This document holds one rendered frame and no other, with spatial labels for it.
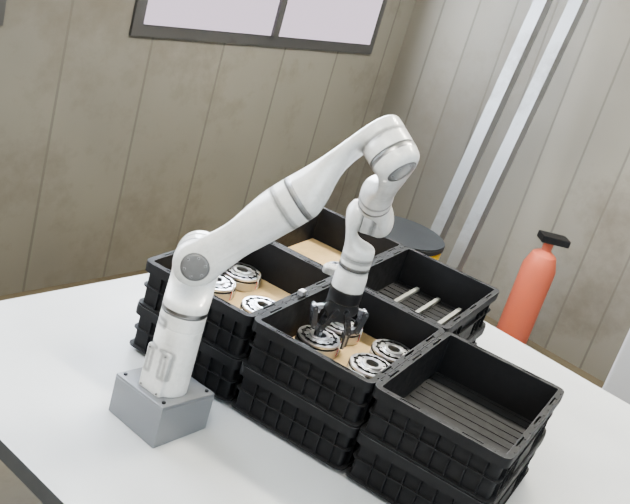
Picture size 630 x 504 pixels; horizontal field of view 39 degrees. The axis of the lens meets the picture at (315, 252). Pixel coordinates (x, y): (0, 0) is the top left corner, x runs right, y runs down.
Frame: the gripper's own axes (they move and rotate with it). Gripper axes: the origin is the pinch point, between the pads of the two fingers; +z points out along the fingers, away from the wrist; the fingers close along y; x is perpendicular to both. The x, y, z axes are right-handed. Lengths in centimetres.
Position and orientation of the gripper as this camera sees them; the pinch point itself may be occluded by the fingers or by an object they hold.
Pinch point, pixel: (330, 340)
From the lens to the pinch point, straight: 205.8
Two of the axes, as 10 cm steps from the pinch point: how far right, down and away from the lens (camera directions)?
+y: 9.4, 1.5, 3.2
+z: -2.7, 8.9, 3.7
